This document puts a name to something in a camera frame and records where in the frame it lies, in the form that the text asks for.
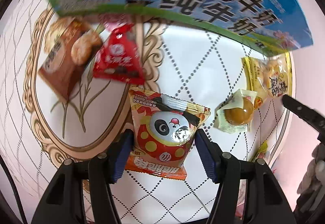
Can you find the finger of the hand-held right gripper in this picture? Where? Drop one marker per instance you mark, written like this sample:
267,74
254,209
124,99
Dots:
302,112

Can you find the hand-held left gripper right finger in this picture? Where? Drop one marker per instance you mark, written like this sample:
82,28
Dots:
205,158

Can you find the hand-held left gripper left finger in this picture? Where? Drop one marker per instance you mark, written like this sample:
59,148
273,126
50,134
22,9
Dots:
121,158

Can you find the yellow cookie packet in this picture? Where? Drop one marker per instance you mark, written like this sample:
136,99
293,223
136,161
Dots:
271,77

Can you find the orange panda snack packet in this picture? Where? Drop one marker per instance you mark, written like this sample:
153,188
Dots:
162,125

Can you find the person's right hand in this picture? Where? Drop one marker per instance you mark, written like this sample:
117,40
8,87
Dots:
313,178

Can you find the packed braised egg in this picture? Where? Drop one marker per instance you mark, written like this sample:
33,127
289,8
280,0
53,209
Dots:
238,113

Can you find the white printed cloth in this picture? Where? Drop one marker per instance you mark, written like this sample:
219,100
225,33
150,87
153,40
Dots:
193,61

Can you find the small red snack packet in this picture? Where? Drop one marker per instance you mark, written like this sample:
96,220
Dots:
118,56

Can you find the brown snack packet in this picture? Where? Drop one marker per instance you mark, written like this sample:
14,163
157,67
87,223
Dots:
63,61

